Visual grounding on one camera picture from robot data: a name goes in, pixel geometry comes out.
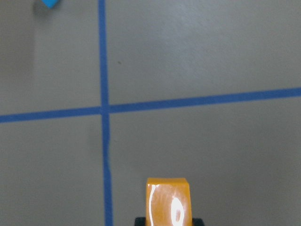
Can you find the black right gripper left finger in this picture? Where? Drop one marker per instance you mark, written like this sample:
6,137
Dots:
140,221

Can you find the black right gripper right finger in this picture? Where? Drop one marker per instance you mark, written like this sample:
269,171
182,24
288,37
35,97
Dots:
197,222

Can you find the orange wedge block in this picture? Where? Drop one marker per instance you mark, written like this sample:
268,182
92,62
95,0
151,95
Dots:
168,202

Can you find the small blue block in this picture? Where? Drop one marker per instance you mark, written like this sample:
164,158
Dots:
50,3

